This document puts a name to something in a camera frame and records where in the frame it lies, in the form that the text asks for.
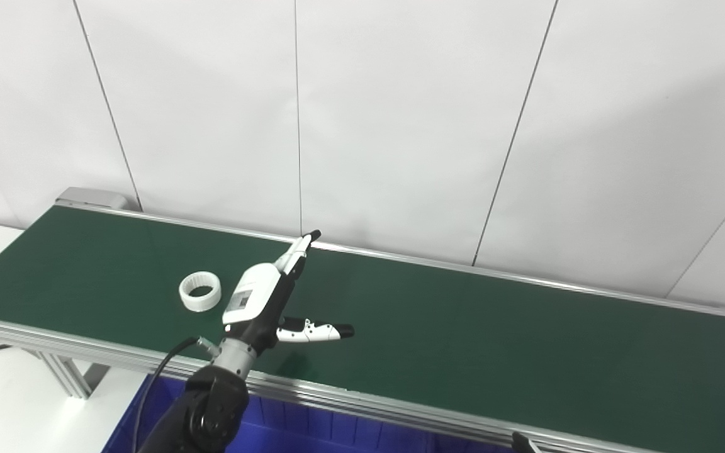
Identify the aluminium conveyor leg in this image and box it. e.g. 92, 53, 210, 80
37, 350, 110, 401

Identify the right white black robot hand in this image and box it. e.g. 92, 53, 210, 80
511, 431, 544, 453

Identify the green conveyor belt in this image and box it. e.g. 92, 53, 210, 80
0, 206, 725, 451
0, 200, 725, 453

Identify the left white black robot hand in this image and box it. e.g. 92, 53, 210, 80
221, 230, 356, 359

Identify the white toothed ring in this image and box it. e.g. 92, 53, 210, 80
178, 271, 223, 313

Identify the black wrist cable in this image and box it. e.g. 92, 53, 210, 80
130, 336, 203, 453

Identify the grey conveyor end housing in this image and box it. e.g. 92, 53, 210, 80
55, 186, 128, 211

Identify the blue bin with white rings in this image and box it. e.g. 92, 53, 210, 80
101, 374, 517, 453

